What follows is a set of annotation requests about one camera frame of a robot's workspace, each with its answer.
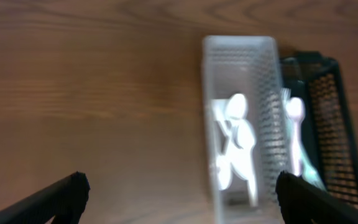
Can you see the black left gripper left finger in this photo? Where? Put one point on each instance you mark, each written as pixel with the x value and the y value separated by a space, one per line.
pixel 62 202

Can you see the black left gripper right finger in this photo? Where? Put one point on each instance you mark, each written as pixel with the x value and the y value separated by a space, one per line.
pixel 303 203

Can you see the white plastic spoon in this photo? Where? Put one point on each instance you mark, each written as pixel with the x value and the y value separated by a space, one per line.
pixel 223 163
pixel 236 155
pixel 234 113
pixel 246 141

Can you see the white wooden spoon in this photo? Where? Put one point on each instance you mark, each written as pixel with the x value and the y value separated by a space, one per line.
pixel 295 113

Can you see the white plastic spoon top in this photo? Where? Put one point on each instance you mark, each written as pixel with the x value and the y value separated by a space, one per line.
pixel 234 113

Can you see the dark green plastic basket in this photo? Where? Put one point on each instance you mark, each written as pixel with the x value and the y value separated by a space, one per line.
pixel 326 132

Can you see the clear plastic basket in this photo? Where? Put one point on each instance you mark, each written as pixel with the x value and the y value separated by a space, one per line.
pixel 248 65

